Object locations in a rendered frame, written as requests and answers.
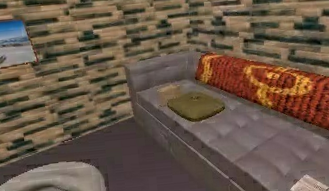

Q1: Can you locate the olive green square cushion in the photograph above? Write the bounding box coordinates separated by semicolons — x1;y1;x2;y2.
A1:
165;88;227;125

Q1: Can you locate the red and yellow patterned cushion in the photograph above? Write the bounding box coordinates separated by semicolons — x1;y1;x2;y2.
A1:
193;41;329;155

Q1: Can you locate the small tan box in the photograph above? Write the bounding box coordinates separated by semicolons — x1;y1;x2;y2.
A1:
157;83;183;107

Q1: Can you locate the white paper sheet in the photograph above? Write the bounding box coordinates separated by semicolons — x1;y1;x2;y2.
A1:
288;172;329;191

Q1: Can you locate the grey tufted sofa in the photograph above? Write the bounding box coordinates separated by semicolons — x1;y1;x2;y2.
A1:
124;37;329;191

